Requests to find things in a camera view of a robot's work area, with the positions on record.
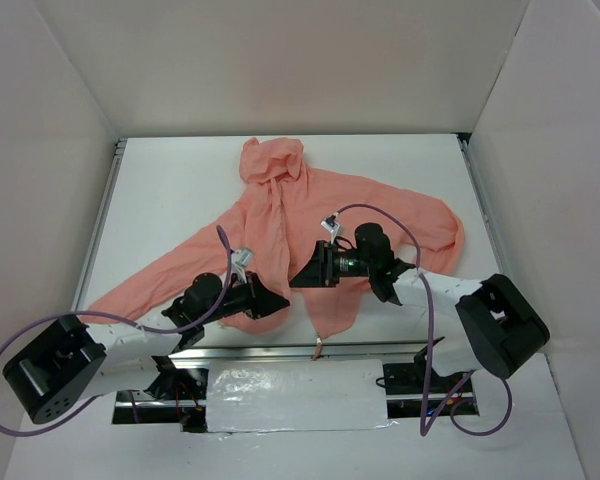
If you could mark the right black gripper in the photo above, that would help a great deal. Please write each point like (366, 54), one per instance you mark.
(323, 265)

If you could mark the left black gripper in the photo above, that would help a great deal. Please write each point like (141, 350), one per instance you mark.
(253, 296)

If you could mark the salmon pink hooded jacket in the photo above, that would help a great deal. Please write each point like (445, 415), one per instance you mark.
(171, 196)

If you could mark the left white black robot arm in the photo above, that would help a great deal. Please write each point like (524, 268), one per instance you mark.
(71, 360)

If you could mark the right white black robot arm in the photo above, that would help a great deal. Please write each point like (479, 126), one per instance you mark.
(501, 330)

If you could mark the white foam board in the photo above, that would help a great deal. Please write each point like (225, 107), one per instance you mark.
(263, 397)

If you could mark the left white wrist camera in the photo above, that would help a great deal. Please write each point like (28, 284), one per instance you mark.
(240, 259)

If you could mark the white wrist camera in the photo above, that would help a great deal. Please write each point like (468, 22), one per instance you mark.
(332, 226)
(240, 259)

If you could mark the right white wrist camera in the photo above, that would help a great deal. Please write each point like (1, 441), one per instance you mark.
(332, 226)

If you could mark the aluminium frame rail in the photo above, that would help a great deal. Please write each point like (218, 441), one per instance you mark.
(302, 351)

